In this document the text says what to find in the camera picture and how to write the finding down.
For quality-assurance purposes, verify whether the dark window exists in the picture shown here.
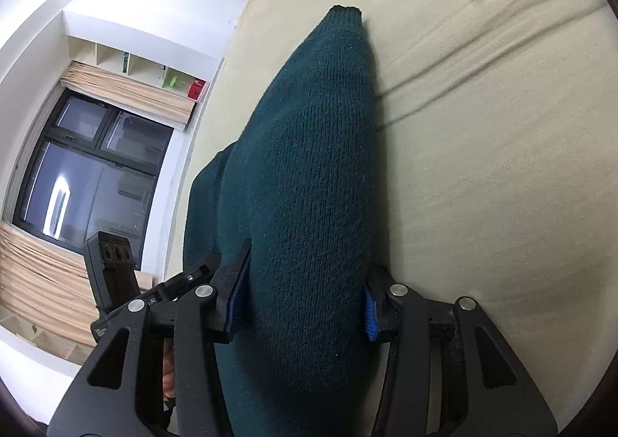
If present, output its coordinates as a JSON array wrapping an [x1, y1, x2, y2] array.
[[12, 87, 175, 257]]

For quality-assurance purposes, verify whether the beige curtain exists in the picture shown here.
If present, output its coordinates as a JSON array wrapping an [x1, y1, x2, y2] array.
[[0, 222, 155, 348], [60, 60, 199, 131]]

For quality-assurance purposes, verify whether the white wall shelf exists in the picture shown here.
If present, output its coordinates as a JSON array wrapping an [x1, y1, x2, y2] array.
[[65, 34, 208, 102]]

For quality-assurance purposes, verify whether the dark green knit sweater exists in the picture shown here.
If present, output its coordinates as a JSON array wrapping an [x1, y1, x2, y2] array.
[[182, 5, 387, 437]]

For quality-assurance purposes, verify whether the bed with beige sheet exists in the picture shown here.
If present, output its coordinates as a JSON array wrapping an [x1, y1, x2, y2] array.
[[159, 0, 618, 437]]

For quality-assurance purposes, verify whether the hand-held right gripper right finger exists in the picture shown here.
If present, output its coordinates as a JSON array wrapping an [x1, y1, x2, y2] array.
[[362, 263, 561, 437]]

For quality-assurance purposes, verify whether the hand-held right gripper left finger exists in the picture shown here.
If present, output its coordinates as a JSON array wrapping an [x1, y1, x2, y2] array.
[[46, 239, 254, 437]]

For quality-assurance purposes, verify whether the white window ledge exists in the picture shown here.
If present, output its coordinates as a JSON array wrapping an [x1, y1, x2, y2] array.
[[138, 58, 228, 283]]

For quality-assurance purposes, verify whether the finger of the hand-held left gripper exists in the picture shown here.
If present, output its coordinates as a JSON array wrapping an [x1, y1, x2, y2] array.
[[145, 252, 222, 305]]

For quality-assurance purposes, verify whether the person's left hand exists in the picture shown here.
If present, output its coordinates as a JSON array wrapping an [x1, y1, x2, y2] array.
[[161, 338, 176, 401]]

